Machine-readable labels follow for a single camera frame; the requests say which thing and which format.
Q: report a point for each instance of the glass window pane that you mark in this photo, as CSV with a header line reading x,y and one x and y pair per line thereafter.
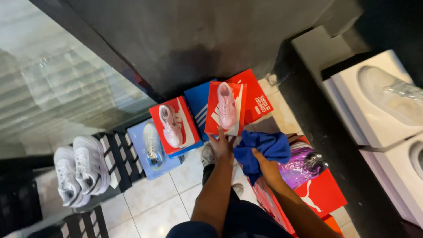
x,y
49,76

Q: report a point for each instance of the person's right white shoe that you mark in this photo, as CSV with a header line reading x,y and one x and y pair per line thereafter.
x,y
238,190

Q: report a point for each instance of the grey display plinth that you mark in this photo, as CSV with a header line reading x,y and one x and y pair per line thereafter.
x,y
320,49

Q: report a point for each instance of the white black sneaker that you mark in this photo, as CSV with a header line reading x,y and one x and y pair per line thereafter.
x,y
91,162
67,180

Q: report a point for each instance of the red shoe box cat logo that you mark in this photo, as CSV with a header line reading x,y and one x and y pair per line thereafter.
x,y
322,193

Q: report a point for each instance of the pink white wrapped sneaker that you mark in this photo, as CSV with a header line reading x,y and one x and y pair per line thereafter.
x,y
171,127

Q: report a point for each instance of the red shoe box white text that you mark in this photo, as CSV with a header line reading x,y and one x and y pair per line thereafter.
x,y
256,96

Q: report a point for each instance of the purple wrapped sneaker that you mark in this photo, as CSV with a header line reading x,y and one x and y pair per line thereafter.
x,y
299,163

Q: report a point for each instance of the person's left white shoe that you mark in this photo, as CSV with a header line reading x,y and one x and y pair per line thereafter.
x,y
207,155

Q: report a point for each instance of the black crate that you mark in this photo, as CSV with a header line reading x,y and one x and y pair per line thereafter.
x,y
16,198

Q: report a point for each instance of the person's dark blue trousers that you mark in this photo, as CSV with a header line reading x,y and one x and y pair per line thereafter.
x,y
244,221

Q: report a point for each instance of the person's left hand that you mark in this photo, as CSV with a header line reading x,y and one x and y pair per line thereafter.
x,y
222,149

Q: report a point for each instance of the light blue shoe box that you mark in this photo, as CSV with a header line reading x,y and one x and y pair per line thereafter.
x,y
137,142

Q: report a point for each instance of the black white striped shoe box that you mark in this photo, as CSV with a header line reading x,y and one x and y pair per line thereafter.
x,y
122,158
86,223

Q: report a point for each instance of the blue shoe box white stripes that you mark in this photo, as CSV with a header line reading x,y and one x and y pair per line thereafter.
x,y
196,102

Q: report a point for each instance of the orange shoe box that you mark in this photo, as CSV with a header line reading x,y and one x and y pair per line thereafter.
x,y
333,224

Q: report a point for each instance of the silver white wrapped sneaker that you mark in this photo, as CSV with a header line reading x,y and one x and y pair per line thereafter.
x,y
153,145

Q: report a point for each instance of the red shoe box white swoosh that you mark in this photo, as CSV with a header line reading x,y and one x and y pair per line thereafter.
x,y
212,109
190,129

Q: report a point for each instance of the person's right hand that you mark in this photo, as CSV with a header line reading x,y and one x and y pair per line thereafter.
x,y
268,170

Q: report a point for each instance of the person's white shoe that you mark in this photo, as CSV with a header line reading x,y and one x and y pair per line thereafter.
x,y
238,190
207,155

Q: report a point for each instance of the blue cloth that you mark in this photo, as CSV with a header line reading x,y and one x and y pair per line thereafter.
x,y
264,145

